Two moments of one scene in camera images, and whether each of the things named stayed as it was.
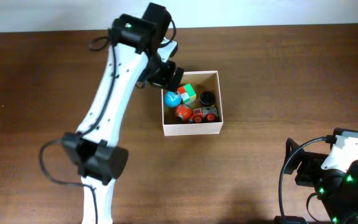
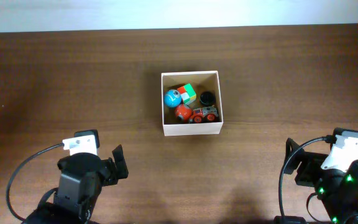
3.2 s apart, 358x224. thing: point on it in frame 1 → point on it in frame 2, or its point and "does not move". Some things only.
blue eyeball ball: (171, 99) does not move
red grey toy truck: (207, 112) does not move
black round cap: (207, 98) does not move
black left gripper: (163, 79) → (109, 165)
